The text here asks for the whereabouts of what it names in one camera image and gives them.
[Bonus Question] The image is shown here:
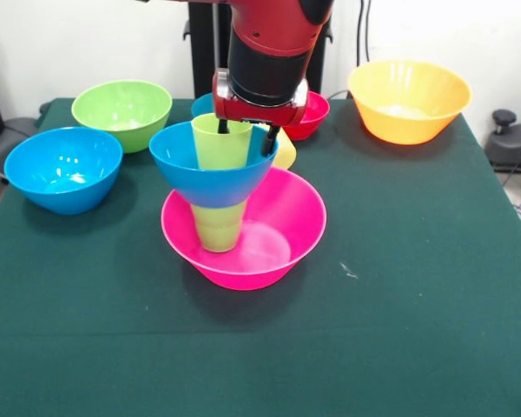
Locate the orange plastic bowl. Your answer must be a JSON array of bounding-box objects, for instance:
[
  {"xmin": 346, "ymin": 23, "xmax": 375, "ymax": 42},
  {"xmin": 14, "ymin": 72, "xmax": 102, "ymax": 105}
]
[{"xmin": 347, "ymin": 59, "xmax": 473, "ymax": 146}]

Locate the light green plastic cup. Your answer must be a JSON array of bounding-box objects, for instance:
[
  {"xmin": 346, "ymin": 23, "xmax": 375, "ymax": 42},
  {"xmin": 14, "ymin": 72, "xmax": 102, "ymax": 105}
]
[{"xmin": 190, "ymin": 112, "xmax": 254, "ymax": 172}]

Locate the red plastic bowl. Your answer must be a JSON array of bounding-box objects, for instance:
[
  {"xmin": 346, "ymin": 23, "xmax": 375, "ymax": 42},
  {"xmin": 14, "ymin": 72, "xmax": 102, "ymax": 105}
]
[{"xmin": 281, "ymin": 89, "xmax": 331, "ymax": 142}]

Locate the black knob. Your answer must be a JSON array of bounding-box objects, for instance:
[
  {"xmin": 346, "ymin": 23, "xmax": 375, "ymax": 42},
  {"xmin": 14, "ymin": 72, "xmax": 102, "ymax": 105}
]
[{"xmin": 492, "ymin": 109, "xmax": 517, "ymax": 136}]

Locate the stepped green plastic cup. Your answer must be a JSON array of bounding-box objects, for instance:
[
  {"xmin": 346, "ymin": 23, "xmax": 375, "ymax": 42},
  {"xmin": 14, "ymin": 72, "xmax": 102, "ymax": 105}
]
[{"xmin": 189, "ymin": 201, "xmax": 247, "ymax": 255}]

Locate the pink plastic bowl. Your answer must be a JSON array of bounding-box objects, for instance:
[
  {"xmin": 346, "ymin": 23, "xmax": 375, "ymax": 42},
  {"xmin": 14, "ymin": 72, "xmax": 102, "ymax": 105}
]
[{"xmin": 161, "ymin": 167, "xmax": 328, "ymax": 292}]

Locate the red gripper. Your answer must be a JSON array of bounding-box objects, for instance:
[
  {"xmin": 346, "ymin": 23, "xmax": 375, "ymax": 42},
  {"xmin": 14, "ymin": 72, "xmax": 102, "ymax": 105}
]
[{"xmin": 211, "ymin": 68, "xmax": 310, "ymax": 158}]

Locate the black hanging cable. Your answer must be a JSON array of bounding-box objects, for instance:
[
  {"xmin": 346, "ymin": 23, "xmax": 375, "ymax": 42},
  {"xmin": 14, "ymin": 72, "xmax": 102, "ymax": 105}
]
[{"xmin": 356, "ymin": 0, "xmax": 373, "ymax": 66}]

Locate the green plastic bowl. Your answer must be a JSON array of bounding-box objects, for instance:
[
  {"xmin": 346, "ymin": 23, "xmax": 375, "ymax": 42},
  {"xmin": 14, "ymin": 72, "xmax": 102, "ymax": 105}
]
[{"xmin": 70, "ymin": 79, "xmax": 174, "ymax": 154}]

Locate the yellow plastic cup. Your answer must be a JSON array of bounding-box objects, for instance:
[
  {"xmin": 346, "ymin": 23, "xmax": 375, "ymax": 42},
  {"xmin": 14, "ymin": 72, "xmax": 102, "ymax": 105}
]
[{"xmin": 260, "ymin": 123, "xmax": 298, "ymax": 172}]

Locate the dark green table cloth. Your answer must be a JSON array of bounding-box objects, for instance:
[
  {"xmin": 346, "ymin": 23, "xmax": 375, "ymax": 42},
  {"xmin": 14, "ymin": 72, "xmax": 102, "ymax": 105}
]
[{"xmin": 0, "ymin": 97, "xmax": 521, "ymax": 417}]

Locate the small blue plastic bowl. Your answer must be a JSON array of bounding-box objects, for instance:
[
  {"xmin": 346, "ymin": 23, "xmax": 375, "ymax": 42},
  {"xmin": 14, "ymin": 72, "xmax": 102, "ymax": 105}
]
[{"xmin": 191, "ymin": 92, "xmax": 216, "ymax": 118}]

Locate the grey stand base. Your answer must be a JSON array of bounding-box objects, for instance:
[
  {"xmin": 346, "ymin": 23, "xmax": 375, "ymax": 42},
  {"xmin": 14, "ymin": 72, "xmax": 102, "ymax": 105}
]
[{"xmin": 485, "ymin": 123, "xmax": 521, "ymax": 175}]

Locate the large blue plastic bowl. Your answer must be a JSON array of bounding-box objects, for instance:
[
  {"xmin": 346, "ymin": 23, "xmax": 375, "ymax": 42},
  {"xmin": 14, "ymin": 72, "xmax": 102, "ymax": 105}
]
[
  {"xmin": 3, "ymin": 126, "xmax": 123, "ymax": 216},
  {"xmin": 148, "ymin": 121, "xmax": 280, "ymax": 209}
]

